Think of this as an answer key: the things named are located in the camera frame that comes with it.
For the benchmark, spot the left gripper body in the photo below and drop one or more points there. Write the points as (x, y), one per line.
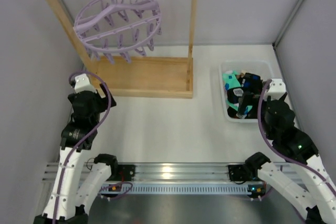
(105, 97)

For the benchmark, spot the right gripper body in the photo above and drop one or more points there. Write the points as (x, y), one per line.
(247, 102)

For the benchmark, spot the black blue sport sock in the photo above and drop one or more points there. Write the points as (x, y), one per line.
(233, 96)

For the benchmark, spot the green white sock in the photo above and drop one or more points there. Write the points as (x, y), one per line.
(230, 80)

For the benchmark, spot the lilac round clip hanger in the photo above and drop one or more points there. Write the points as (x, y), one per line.
(118, 27)

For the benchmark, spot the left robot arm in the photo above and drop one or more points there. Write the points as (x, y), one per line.
(70, 201)

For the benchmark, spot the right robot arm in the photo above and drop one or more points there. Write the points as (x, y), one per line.
(315, 201)

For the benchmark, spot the wooden hanger rack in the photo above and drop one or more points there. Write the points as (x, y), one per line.
(157, 77)

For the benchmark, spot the brown striped sock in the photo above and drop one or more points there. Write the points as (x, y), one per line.
(241, 74)

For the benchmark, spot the white plastic basket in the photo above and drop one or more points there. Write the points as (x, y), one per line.
(259, 67)

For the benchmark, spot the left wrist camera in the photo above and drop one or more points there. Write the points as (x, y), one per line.
(82, 83)

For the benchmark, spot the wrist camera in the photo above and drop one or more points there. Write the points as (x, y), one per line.
(82, 83)
(276, 89)

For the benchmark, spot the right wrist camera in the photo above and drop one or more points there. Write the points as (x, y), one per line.
(276, 89)

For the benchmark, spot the aluminium mounting rail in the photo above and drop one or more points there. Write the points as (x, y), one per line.
(182, 172)

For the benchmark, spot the white slotted cable duct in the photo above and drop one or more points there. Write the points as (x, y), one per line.
(185, 189)

